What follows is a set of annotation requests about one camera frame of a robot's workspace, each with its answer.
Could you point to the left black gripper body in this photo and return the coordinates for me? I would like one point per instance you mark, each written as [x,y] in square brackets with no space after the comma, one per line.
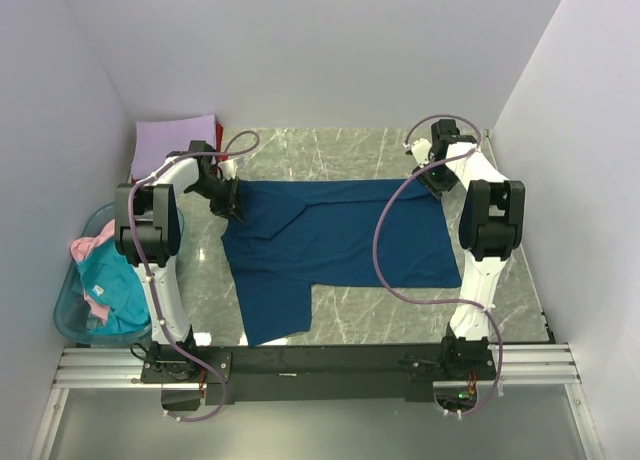
[217,190]

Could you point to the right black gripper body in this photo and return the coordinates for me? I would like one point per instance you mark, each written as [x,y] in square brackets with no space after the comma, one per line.
[438,180]

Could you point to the dark blue t shirt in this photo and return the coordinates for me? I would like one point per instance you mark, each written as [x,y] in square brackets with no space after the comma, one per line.
[301,234]

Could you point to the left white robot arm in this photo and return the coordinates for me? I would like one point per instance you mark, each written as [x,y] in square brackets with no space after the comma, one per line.
[148,235]

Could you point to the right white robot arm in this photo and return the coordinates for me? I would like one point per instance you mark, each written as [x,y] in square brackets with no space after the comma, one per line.
[489,230]

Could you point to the folded red t shirt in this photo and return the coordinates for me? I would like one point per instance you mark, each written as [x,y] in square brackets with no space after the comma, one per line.
[219,133]

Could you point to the folded lavender t shirt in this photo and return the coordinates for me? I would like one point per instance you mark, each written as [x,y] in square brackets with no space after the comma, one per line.
[156,140]

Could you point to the teal t shirt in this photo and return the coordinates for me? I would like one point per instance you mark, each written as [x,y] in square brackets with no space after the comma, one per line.
[116,285]

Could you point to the pink t shirt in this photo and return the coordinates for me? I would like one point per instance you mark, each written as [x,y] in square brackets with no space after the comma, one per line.
[80,250]

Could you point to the black base beam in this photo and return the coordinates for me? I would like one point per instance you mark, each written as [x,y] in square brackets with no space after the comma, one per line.
[339,372]

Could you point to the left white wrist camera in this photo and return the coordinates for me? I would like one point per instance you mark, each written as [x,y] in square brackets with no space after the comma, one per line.
[228,169]

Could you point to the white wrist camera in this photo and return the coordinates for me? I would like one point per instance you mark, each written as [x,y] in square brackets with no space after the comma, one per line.
[228,169]
[419,150]

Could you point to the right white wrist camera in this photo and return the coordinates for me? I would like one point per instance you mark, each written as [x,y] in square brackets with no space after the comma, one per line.
[419,150]

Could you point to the aluminium rail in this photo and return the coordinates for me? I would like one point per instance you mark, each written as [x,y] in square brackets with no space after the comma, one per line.
[89,368]

